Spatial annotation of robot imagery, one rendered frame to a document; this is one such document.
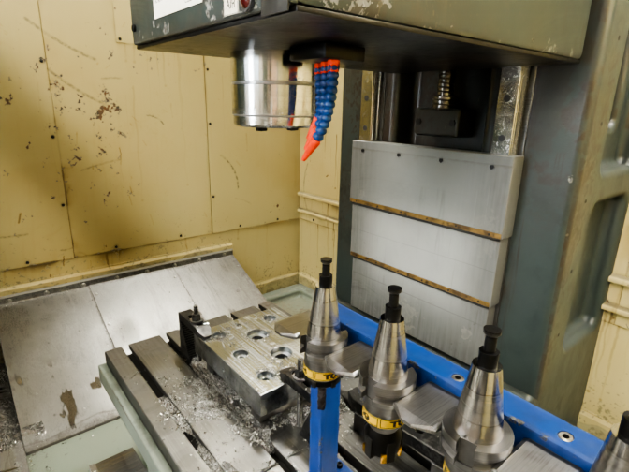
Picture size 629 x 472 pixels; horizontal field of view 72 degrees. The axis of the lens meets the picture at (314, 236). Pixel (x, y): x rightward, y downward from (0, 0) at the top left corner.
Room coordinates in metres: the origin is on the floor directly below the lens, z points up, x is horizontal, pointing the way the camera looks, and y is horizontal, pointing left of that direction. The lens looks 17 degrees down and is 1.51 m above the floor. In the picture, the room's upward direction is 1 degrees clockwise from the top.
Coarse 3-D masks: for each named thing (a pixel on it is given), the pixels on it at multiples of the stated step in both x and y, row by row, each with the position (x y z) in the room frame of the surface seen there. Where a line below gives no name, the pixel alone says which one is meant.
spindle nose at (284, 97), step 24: (240, 72) 0.76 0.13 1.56; (264, 72) 0.74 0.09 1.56; (288, 72) 0.74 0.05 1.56; (312, 72) 0.76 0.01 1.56; (240, 96) 0.76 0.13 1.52; (264, 96) 0.74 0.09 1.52; (288, 96) 0.74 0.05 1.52; (312, 96) 0.77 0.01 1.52; (240, 120) 0.76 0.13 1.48; (264, 120) 0.74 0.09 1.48; (288, 120) 0.74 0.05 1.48; (312, 120) 0.77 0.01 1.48
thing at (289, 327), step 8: (304, 312) 0.58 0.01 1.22; (280, 320) 0.55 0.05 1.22; (288, 320) 0.56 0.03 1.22; (296, 320) 0.56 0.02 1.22; (304, 320) 0.56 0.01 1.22; (280, 328) 0.53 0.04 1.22; (288, 328) 0.53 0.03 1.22; (296, 328) 0.53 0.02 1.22; (288, 336) 0.52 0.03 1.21; (296, 336) 0.51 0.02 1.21
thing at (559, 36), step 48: (144, 0) 0.72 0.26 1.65; (336, 0) 0.47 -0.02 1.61; (384, 0) 0.51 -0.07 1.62; (432, 0) 0.56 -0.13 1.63; (480, 0) 0.62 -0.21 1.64; (528, 0) 0.70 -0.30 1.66; (576, 0) 0.80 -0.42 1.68; (144, 48) 0.76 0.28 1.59; (192, 48) 0.74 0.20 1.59; (240, 48) 0.73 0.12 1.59; (288, 48) 0.72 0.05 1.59; (384, 48) 0.69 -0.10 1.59; (432, 48) 0.68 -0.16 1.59; (480, 48) 0.67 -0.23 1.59; (528, 48) 0.72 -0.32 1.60; (576, 48) 0.83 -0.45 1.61
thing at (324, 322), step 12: (324, 288) 0.49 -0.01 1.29; (324, 300) 0.49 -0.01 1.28; (336, 300) 0.50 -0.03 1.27; (312, 312) 0.50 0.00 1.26; (324, 312) 0.49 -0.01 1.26; (336, 312) 0.50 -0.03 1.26; (312, 324) 0.49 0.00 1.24; (324, 324) 0.49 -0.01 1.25; (336, 324) 0.49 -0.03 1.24; (312, 336) 0.49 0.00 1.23; (324, 336) 0.48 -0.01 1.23; (336, 336) 0.49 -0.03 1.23
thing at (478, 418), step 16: (480, 368) 0.33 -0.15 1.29; (464, 384) 0.34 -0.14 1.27; (480, 384) 0.33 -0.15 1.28; (496, 384) 0.32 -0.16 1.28; (464, 400) 0.33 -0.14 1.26; (480, 400) 0.32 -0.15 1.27; (496, 400) 0.32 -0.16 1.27; (464, 416) 0.33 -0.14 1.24; (480, 416) 0.32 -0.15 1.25; (496, 416) 0.32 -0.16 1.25; (464, 432) 0.32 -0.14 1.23; (480, 432) 0.32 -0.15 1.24; (496, 432) 0.32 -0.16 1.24
